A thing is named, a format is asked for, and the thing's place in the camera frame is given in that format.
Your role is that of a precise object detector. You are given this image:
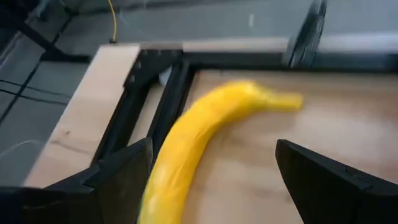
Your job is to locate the yellow banana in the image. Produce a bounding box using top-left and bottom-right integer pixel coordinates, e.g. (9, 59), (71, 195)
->
(137, 80), (305, 224)

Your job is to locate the black table edge frame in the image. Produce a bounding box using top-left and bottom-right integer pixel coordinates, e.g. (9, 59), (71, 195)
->
(90, 48), (398, 167)

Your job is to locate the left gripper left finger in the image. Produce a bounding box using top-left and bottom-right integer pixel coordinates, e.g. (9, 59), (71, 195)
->
(0, 138), (154, 224)

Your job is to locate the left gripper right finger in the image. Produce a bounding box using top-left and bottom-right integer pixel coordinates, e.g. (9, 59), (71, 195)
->
(275, 139), (398, 224)

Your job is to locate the yellow cable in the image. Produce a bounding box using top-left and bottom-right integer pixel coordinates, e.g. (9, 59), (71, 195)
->
(107, 0), (118, 44)

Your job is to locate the black rig frame post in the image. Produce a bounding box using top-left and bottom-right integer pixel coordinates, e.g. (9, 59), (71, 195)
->
(287, 0), (328, 68)

